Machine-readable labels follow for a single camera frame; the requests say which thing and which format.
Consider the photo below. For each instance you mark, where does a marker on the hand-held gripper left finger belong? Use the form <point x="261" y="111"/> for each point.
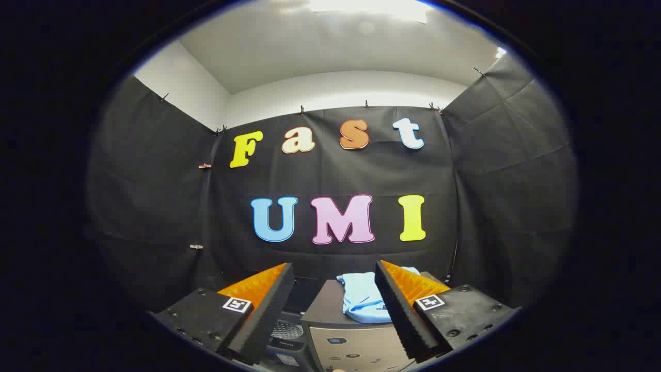
<point x="258" y="330"/>

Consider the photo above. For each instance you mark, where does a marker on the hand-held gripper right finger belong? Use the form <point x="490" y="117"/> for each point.
<point x="405" y="325"/>

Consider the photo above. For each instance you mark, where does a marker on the small grey washing machine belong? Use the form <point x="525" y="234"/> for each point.
<point x="285" y="330"/>

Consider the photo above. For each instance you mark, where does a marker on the light blue shirt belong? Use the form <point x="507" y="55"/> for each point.
<point x="361" y="299"/>

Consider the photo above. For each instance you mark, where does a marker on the black backdrop cloth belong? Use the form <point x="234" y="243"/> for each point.
<point x="335" y="175"/>

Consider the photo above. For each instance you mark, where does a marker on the ceiling light panel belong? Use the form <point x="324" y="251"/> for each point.
<point x="369" y="8"/>

